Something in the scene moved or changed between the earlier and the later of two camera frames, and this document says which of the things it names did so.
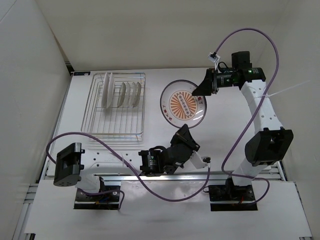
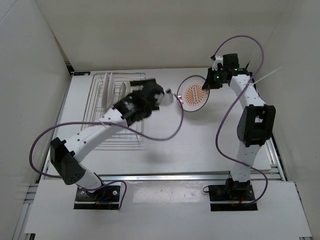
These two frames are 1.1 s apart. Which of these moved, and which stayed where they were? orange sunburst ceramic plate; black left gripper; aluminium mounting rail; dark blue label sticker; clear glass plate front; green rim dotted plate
Moved: orange sunburst ceramic plate; black left gripper
Stayed: dark blue label sticker; clear glass plate front; green rim dotted plate; aluminium mounting rail
